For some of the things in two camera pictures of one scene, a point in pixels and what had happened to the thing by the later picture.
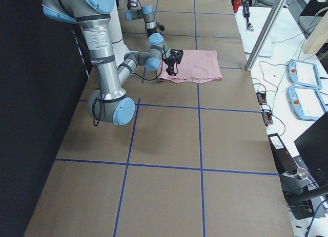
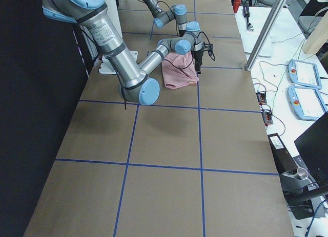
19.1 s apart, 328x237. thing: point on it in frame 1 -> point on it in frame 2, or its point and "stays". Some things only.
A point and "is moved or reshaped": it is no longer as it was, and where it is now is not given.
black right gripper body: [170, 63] -> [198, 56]
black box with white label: [283, 158] stays
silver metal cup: [302, 173] stays
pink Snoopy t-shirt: [196, 66] is moved or reshaped
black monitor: [313, 146] stays
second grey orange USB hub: [267, 117] stays
